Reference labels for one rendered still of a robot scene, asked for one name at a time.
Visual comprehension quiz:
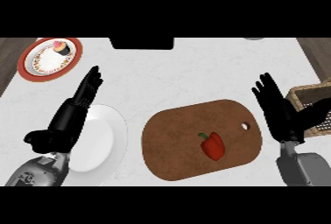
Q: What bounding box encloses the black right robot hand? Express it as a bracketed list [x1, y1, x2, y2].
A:
[252, 72, 331, 144]

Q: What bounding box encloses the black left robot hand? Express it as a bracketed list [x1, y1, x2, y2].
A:
[24, 65, 106, 155]

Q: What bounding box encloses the wicker basket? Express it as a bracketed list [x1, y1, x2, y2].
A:
[286, 80, 331, 139]

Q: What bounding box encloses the red bell pepper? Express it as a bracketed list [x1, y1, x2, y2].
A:
[197, 131, 227, 161]

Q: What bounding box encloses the brown wooden cutting board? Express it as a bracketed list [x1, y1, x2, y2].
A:
[141, 99, 265, 182]

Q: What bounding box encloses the white plate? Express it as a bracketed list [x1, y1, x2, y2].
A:
[60, 104, 131, 187]

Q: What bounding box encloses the red rimmed patterned plate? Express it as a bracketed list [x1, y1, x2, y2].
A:
[17, 38, 85, 83]

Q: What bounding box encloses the pink frosted cupcake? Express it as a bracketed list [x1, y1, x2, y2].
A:
[52, 40, 73, 57]

